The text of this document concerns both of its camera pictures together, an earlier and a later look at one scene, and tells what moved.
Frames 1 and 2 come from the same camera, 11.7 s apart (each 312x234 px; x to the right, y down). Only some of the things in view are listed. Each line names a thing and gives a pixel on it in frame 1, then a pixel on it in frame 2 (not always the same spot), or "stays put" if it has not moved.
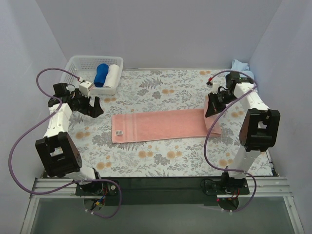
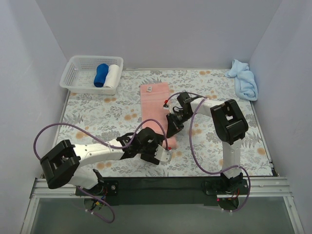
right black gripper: [213, 104] → [174, 119]
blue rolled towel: [101, 72] stays put
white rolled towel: [112, 77] stays put
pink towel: [192, 123] → [152, 96]
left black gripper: [90, 107] → [151, 158]
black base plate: [163, 191] stays put
